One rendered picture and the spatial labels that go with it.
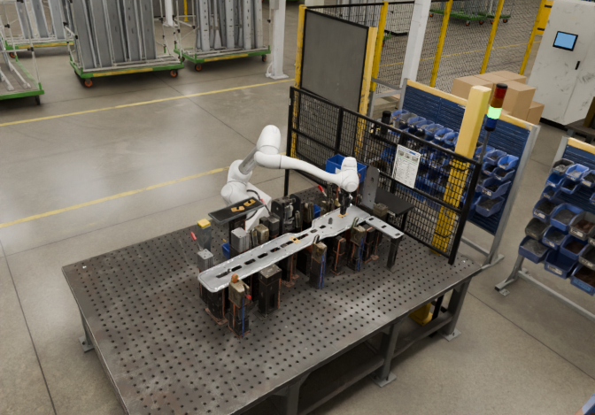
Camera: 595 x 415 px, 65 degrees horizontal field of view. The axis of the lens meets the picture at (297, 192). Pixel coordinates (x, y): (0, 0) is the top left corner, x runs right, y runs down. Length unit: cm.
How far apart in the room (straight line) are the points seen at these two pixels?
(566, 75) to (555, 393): 616
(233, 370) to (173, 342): 40
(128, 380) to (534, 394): 280
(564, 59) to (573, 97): 65
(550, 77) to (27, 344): 841
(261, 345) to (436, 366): 157
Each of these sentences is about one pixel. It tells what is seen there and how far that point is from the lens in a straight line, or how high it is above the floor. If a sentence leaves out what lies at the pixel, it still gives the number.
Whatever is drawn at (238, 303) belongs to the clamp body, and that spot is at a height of 97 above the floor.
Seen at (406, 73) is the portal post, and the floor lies 100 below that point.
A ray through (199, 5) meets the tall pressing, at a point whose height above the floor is 122.
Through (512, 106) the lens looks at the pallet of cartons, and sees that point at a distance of 719.
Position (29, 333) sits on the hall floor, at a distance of 425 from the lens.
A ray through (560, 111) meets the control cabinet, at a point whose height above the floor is 29.
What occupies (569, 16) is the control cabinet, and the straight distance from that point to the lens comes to 917.
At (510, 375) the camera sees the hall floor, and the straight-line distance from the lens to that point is 410.
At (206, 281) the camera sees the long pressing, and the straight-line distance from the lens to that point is 282.
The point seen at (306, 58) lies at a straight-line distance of 583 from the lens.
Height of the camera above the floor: 285
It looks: 30 degrees down
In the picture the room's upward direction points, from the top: 4 degrees clockwise
